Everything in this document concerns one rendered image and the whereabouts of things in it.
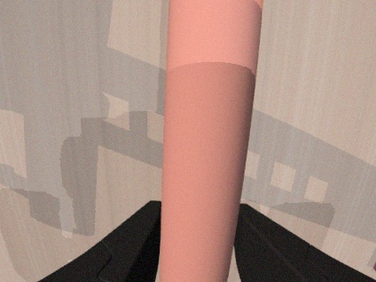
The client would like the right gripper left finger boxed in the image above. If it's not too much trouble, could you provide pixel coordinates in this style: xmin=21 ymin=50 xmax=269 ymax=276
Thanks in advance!
xmin=37 ymin=200 xmax=161 ymax=282

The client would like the long salmon-pink rail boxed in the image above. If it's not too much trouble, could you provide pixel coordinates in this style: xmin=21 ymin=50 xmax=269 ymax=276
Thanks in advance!
xmin=160 ymin=0 xmax=263 ymax=282

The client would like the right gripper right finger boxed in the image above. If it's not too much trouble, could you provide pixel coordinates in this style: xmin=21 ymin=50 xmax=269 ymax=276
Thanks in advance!
xmin=234 ymin=203 xmax=376 ymax=282

